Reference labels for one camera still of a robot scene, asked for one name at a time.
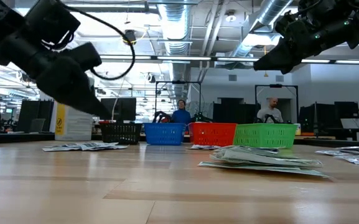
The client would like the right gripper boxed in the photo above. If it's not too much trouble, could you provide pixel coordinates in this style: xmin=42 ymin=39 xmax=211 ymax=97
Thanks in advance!
xmin=253 ymin=18 xmax=335 ymax=75

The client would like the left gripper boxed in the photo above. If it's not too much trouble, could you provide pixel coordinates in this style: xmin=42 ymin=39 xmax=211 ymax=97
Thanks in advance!
xmin=0 ymin=32 xmax=111 ymax=121

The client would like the white yellow wipes canister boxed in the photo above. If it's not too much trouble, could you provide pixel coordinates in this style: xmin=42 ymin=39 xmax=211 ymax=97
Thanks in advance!
xmin=54 ymin=102 xmax=94 ymax=142

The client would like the black partition panel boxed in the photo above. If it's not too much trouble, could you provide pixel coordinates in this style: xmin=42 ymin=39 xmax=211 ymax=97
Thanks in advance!
xmin=16 ymin=99 xmax=55 ymax=133

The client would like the black computer monitor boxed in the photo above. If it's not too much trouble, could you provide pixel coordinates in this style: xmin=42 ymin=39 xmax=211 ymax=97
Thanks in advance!
xmin=299 ymin=103 xmax=335 ymax=138
xmin=333 ymin=101 xmax=359 ymax=120
xmin=100 ymin=97 xmax=138 ymax=123

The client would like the black plastic basket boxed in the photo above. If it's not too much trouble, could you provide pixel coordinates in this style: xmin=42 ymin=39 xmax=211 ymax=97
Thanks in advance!
xmin=100 ymin=122 xmax=143 ymax=146

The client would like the green plastic basket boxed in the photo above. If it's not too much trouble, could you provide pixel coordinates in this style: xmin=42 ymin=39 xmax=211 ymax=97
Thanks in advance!
xmin=233 ymin=123 xmax=299 ymax=149

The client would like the green-striped bandage strip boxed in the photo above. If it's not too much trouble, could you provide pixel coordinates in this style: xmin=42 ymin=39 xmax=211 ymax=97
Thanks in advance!
xmin=219 ymin=148 xmax=292 ymax=161
xmin=197 ymin=161 xmax=330 ymax=179
xmin=213 ymin=145 xmax=280 ymax=154
xmin=209 ymin=154 xmax=324 ymax=168

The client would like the white LED light bar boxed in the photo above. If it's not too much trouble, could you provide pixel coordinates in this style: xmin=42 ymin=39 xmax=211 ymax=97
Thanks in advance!
xmin=0 ymin=52 xmax=359 ymax=65

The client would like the red plastic basket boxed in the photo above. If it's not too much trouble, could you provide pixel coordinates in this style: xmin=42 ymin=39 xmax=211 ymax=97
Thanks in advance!
xmin=187 ymin=122 xmax=238 ymax=147

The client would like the blue plastic basket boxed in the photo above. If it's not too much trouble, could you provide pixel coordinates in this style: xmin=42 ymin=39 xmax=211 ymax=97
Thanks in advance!
xmin=143 ymin=122 xmax=187 ymax=146

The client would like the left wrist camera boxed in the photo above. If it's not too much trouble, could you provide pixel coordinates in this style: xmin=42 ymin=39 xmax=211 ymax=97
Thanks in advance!
xmin=63 ymin=41 xmax=103 ymax=74

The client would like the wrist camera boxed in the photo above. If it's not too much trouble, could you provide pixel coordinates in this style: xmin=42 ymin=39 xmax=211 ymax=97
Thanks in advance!
xmin=63 ymin=41 xmax=103 ymax=74
xmin=274 ymin=11 xmax=297 ymax=38

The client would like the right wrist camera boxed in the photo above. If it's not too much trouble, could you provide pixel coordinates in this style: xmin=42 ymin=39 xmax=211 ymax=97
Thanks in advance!
xmin=274 ymin=11 xmax=297 ymax=38

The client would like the slanted silver ceiling duct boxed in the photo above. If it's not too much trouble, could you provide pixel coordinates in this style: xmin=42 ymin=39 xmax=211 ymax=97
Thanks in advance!
xmin=230 ymin=0 xmax=294 ymax=60

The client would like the black left wrist camera cable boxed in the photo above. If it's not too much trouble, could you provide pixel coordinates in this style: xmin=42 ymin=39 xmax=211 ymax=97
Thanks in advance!
xmin=59 ymin=1 xmax=136 ymax=81

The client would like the black aluminium rig frame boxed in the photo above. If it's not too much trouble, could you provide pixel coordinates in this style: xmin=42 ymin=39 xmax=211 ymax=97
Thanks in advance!
xmin=0 ymin=132 xmax=359 ymax=149

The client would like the black overhead camera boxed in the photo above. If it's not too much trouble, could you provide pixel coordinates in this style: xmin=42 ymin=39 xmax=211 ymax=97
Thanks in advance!
xmin=122 ymin=29 xmax=138 ymax=45

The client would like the wide silver ceiling duct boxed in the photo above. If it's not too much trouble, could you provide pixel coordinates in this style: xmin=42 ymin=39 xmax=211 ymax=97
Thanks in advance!
xmin=156 ymin=0 xmax=194 ymax=102

